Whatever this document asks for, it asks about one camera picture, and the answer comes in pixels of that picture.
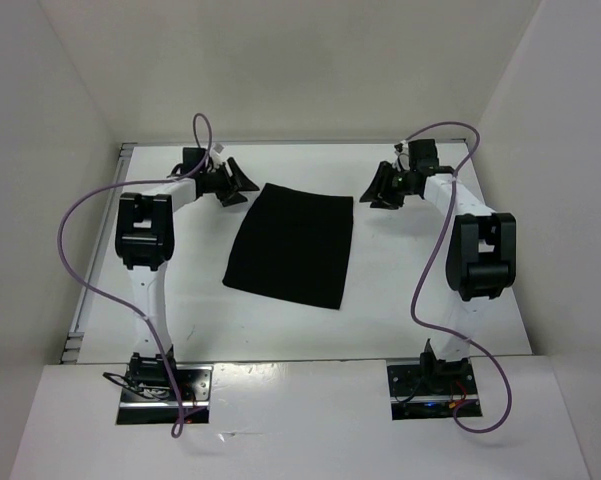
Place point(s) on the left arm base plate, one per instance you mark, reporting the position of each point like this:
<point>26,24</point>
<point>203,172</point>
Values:
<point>144,405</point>

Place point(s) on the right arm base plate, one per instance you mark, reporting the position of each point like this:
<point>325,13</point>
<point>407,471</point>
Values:
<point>419,395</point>

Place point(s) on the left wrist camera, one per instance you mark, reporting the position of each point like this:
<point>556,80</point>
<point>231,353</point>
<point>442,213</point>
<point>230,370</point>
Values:
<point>217,153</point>

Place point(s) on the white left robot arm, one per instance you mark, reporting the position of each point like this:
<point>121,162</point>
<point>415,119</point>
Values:
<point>145,242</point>

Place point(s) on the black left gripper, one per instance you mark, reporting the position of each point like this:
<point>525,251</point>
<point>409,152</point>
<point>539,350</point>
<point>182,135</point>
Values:
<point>241,182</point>

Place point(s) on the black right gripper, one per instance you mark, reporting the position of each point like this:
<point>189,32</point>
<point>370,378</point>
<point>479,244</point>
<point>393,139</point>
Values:
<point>380,190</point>

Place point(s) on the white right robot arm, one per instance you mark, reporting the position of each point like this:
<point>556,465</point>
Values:
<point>481,258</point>

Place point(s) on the black skirt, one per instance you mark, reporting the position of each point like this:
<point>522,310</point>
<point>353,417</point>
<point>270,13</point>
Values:
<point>293,246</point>

